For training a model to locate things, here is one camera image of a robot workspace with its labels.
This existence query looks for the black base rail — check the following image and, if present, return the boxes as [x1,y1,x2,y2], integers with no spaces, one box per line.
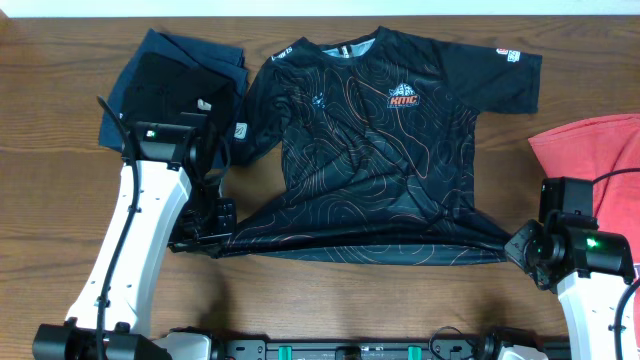
[164,325,571,360]

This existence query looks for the folded black garment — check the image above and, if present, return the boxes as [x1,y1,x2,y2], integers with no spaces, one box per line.
[119,52,235,144]

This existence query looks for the folded navy blue garment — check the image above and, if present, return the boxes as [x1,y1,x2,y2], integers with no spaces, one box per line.
[107,29,248,141]

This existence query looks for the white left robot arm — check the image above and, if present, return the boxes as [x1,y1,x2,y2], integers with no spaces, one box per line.
[32,120,236,360]

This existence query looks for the red t-shirt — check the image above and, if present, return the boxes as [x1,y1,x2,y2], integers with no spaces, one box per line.
[528,114,639,268]

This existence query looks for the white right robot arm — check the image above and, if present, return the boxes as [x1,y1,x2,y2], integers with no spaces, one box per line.
[504,221,639,359]

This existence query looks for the black patterned sports jersey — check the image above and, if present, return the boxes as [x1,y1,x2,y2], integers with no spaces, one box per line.
[218,27,543,266]

